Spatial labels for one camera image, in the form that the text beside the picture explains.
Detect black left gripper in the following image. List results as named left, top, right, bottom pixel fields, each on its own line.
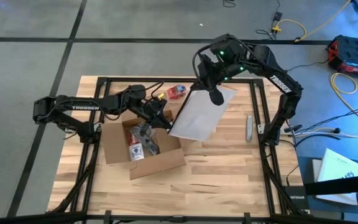
left=135, top=96, right=173, bottom=138

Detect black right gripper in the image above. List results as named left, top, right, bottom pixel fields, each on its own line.
left=196, top=54, right=233, bottom=106

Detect clear plastic zip pouch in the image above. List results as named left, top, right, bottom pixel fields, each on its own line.
left=168, top=86, right=237, bottom=142

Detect brown taped cardboard box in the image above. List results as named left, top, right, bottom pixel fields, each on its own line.
left=101, top=101, right=188, bottom=180

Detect grey utility knife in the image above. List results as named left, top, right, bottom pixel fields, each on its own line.
left=246, top=114, right=255, bottom=142

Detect clear packet with blue print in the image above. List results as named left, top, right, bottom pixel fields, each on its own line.
left=140, top=123, right=160, bottom=156

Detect blue playing cards deck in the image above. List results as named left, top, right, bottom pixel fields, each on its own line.
left=129, top=142, right=145, bottom=162

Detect dark blue side table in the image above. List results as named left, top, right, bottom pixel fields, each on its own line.
left=293, top=136, right=358, bottom=224

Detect black Netgear box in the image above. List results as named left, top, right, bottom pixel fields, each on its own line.
left=284, top=185, right=310, bottom=210

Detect white book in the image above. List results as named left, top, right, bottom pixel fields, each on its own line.
left=311, top=148, right=358, bottom=206

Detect red and black tool case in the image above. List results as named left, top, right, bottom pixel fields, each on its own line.
left=327, top=34, right=358, bottom=79

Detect yellow floor cable with plug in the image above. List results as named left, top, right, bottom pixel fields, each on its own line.
left=271, top=0, right=352, bottom=44

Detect black floor cable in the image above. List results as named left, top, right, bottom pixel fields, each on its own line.
left=255, top=29, right=329, bottom=72

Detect coiled yellow floor cable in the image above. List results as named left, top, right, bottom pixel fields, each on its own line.
left=330, top=72, right=358, bottom=138

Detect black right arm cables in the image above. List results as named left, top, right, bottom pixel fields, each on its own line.
left=283, top=104, right=358, bottom=147

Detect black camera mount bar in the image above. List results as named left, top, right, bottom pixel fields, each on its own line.
left=303, top=172, right=358, bottom=197

